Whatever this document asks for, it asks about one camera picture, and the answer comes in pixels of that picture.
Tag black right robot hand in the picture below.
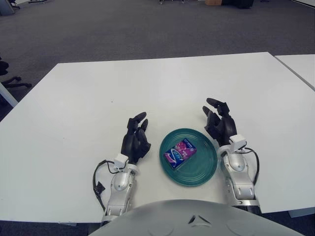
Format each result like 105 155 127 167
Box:
202 97 238 147

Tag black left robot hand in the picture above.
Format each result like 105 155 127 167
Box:
121 112 152 165

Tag blue gum box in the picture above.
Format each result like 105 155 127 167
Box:
163 138 198 170

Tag teal round plate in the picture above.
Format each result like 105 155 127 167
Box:
159 127 218 188

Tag grey robot torso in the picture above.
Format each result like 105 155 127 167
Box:
88 199 315 236

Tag white side table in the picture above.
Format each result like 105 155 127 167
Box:
274 54 315 90

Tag black background furniture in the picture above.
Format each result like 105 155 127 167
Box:
221 0 255 9

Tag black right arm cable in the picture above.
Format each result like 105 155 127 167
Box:
242 147 260 185

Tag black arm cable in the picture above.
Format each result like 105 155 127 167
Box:
93 159 117 212
242 147 260 185

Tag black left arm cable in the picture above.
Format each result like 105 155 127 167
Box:
93 159 117 212

